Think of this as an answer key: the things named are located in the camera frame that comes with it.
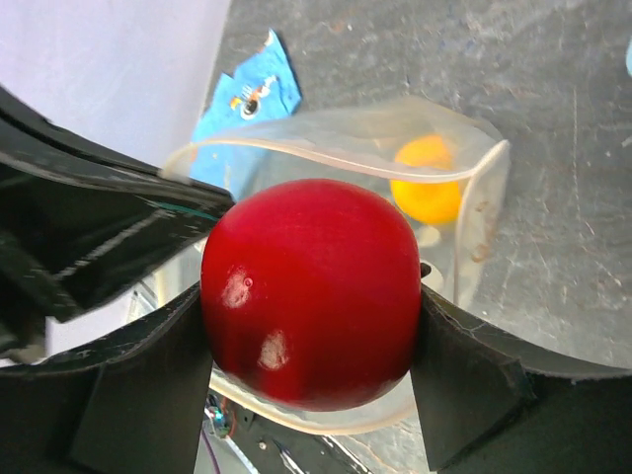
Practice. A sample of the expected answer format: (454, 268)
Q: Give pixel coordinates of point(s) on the red toy apple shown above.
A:
(311, 294)

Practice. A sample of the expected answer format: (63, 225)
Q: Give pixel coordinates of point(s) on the light blue plastic basket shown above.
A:
(628, 58)

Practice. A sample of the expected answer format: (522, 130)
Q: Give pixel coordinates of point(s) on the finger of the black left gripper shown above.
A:
(81, 223)

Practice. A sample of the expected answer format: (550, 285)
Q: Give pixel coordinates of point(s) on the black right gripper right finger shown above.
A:
(490, 402)

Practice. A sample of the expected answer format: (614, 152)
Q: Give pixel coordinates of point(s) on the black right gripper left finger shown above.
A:
(129, 402)

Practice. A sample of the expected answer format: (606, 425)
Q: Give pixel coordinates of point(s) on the clear dotted zip top bag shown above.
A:
(444, 172)

